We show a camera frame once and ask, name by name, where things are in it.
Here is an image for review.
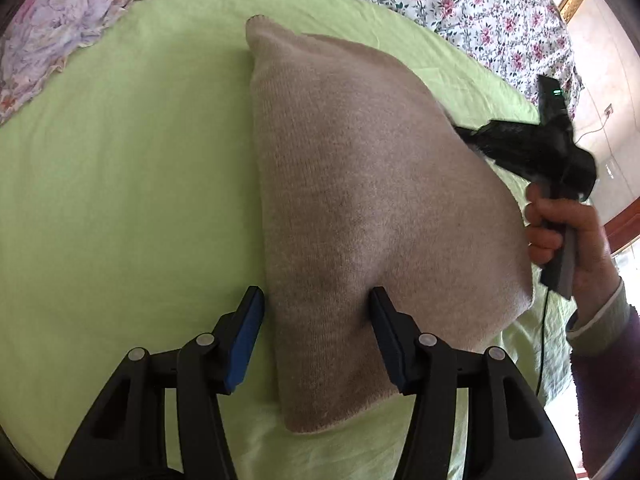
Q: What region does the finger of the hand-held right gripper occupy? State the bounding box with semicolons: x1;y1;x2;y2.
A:
452;122;501;161

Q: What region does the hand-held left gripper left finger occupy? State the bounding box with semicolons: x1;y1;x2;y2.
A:
54;285;266;480

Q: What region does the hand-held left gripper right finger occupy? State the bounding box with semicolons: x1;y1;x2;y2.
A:
369;286;576;480

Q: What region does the beige knitted sweater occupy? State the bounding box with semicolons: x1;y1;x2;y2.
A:
245;14;537;435

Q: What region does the person's right forearm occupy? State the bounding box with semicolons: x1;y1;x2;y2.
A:
565;277;640;480

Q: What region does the person's right hand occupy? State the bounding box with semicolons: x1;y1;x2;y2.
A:
524;182;621;321

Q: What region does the rose print floral quilt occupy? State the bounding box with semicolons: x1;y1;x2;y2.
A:
192;0;583;111

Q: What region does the green bed sheet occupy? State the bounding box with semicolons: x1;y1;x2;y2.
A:
0;0;576;480

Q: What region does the pastel floral cloth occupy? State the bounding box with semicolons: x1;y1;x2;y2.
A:
0;0;196;126

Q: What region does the wooden window frame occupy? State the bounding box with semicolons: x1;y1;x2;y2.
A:
602;204;640;257

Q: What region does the black cable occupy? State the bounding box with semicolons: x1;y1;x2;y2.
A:
536;287;552;406

